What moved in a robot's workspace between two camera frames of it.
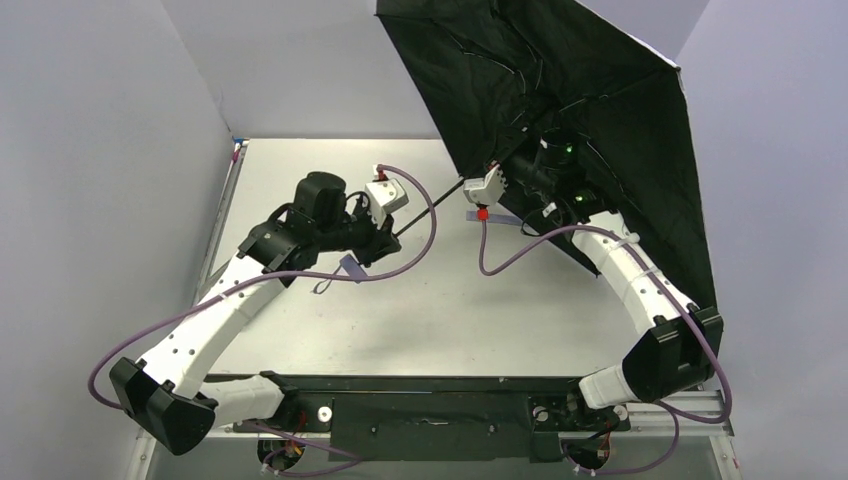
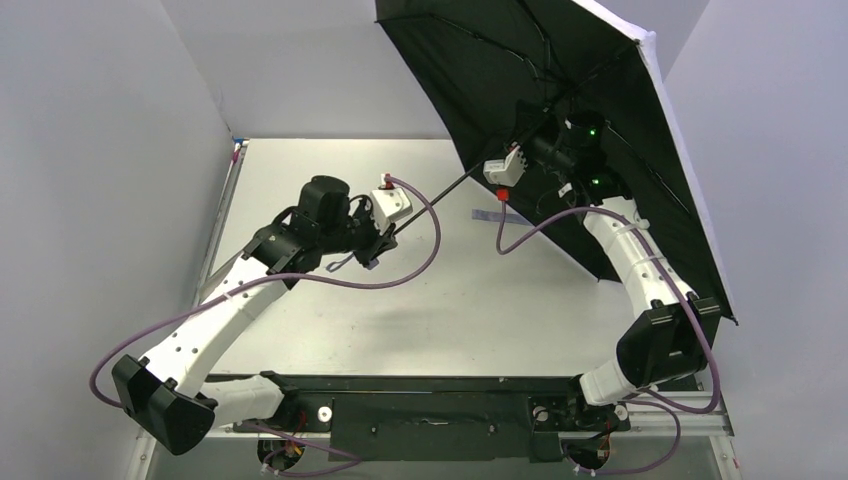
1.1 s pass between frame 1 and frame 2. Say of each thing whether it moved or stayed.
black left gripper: stayed
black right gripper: moved
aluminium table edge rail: stayed
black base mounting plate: stayed
